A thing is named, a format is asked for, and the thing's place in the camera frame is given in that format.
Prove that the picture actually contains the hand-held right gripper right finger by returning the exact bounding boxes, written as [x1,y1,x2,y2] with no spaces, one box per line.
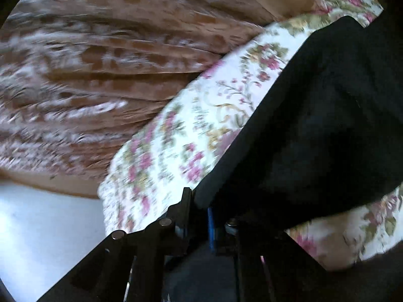
[207,208,347,302]

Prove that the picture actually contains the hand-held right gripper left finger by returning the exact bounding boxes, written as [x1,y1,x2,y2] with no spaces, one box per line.
[37,187,193,302]

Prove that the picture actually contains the black pants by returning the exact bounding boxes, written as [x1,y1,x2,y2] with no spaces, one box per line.
[192,15,403,237]

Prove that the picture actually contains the floral quilt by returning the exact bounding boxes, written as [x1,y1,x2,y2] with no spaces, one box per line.
[97,0,403,273]

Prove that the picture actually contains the wooden bed base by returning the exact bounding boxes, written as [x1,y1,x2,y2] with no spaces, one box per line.
[0,169,102,199]

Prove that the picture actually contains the brown patterned bed skirt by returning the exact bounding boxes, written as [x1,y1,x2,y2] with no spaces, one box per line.
[0,0,269,196]

